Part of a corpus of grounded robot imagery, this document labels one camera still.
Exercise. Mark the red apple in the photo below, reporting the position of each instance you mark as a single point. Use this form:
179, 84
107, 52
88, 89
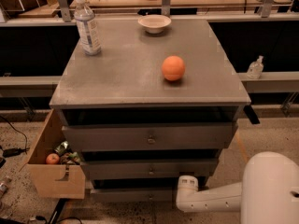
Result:
52, 158

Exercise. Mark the clear sanitizer pump bottle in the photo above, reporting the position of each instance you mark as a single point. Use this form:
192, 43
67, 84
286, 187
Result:
256, 68

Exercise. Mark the green snack packets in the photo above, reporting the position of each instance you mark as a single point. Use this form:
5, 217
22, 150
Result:
67, 156

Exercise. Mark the orange ball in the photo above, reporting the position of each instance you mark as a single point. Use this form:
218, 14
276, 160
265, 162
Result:
173, 68

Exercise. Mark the clear plastic water bottle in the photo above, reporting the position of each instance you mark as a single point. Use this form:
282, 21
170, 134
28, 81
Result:
87, 28

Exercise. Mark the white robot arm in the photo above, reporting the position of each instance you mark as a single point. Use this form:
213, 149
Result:
267, 194

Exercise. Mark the grey top drawer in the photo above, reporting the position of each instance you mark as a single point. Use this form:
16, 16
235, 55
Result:
150, 137

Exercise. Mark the wooden box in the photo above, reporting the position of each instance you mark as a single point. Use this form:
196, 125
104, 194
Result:
53, 180

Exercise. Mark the black power adapter with cable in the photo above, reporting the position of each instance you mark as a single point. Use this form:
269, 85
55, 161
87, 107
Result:
15, 151

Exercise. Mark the grey drawer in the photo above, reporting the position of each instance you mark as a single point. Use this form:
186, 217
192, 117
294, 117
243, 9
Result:
133, 195
136, 169
150, 137

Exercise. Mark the white ceramic bowl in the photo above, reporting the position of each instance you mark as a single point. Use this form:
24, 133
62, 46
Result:
154, 24

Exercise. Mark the grey drawer cabinet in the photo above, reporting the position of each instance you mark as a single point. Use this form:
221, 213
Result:
124, 85

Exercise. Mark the grey bottom drawer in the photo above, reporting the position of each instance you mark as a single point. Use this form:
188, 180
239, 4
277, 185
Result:
133, 195

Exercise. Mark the grey middle drawer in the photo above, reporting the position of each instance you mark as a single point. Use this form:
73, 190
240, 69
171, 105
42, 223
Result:
136, 169

